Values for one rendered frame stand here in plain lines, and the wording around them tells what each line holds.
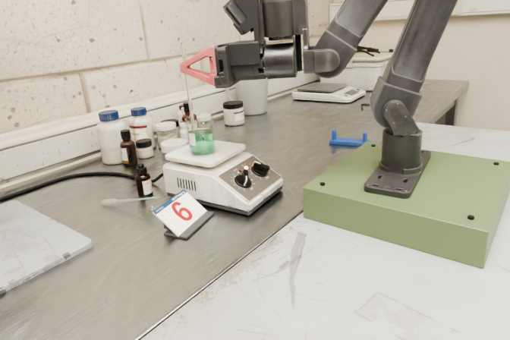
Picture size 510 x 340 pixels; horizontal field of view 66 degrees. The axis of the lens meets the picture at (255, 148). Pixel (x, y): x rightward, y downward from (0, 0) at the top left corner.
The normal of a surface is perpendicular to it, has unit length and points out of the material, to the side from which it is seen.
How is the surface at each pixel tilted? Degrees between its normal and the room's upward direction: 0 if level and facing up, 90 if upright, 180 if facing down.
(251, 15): 90
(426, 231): 90
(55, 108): 90
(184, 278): 0
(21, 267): 0
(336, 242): 0
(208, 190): 90
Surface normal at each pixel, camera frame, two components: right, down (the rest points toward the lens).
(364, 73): -0.59, 0.35
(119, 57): 0.79, 0.14
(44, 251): -0.07, -0.95
